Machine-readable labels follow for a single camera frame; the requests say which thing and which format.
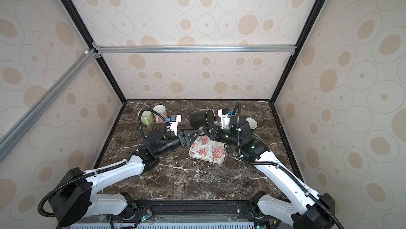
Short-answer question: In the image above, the aluminium frame bar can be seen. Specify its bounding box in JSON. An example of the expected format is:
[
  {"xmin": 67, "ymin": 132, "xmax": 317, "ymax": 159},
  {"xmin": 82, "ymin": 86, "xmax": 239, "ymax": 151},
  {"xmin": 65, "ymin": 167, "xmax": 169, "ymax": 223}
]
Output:
[
  {"xmin": 96, "ymin": 45, "xmax": 297, "ymax": 53},
  {"xmin": 1, "ymin": 49, "xmax": 96, "ymax": 160}
]

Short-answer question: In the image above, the pink ceramic mug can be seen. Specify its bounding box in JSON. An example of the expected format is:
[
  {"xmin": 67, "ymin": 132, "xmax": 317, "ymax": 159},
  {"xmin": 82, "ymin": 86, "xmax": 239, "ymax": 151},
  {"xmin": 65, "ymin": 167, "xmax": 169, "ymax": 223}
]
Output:
[{"xmin": 153, "ymin": 105, "xmax": 168, "ymax": 124}]

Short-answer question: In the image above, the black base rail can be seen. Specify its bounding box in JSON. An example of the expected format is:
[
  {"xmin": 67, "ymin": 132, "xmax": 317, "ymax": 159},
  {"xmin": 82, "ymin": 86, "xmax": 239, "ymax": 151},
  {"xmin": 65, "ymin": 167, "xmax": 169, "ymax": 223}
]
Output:
[{"xmin": 103, "ymin": 192, "xmax": 281, "ymax": 224}]

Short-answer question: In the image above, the dark green ceramic mug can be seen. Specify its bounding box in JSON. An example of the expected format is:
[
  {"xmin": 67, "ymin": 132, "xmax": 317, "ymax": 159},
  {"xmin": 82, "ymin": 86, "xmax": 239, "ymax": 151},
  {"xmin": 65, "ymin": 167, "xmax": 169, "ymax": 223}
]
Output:
[{"xmin": 246, "ymin": 118, "xmax": 258, "ymax": 133}]

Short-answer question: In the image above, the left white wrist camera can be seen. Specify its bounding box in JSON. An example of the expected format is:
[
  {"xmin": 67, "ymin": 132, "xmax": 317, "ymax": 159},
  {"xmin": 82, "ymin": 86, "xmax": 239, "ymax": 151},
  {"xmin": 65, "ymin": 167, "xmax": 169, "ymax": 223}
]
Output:
[{"xmin": 166, "ymin": 115, "xmax": 182, "ymax": 136}]

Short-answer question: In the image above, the floral rectangular serving tray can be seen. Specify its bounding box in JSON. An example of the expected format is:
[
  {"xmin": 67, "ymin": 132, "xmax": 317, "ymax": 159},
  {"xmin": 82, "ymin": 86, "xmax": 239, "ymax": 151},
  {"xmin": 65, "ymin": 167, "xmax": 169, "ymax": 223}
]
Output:
[{"xmin": 189, "ymin": 136, "xmax": 226, "ymax": 164}]

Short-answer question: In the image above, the black metal cup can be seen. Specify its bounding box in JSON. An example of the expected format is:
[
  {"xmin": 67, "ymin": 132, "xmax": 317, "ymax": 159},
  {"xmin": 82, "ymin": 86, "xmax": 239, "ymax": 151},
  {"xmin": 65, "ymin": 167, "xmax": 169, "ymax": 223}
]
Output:
[{"xmin": 189, "ymin": 109, "xmax": 215, "ymax": 128}]

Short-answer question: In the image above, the left aluminium frame bar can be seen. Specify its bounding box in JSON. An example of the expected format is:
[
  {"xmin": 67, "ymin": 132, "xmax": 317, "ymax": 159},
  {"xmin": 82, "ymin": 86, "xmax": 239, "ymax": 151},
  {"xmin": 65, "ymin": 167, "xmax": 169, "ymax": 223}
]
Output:
[{"xmin": 1, "ymin": 49, "xmax": 96, "ymax": 160}]

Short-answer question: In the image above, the back aluminium frame bar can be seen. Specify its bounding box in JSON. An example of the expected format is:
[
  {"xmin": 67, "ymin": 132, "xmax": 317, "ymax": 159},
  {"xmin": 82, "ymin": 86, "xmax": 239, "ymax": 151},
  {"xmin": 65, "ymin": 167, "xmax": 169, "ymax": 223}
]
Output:
[{"xmin": 96, "ymin": 45, "xmax": 297, "ymax": 53}]

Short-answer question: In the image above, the light green ceramic mug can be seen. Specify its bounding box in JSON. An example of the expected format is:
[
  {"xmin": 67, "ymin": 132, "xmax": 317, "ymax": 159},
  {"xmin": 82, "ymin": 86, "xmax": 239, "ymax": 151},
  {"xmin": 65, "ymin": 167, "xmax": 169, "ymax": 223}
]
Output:
[{"xmin": 138, "ymin": 110, "xmax": 154, "ymax": 126}]

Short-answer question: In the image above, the green circuit board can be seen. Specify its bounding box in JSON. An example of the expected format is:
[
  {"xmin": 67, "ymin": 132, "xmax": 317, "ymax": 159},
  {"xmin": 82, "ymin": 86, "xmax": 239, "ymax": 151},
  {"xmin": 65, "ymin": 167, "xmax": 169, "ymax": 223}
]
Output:
[{"xmin": 134, "ymin": 209, "xmax": 153, "ymax": 225}]

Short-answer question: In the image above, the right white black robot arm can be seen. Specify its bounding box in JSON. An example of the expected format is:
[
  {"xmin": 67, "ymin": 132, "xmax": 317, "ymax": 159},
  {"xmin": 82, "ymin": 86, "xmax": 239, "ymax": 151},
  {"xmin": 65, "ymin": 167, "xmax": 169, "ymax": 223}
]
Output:
[{"xmin": 203, "ymin": 101, "xmax": 344, "ymax": 229}]

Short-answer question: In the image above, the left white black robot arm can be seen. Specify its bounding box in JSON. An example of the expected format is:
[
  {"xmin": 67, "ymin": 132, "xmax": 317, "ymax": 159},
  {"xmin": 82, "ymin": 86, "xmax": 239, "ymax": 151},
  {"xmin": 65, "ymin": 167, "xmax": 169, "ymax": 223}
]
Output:
[{"xmin": 38, "ymin": 115, "xmax": 202, "ymax": 227}]

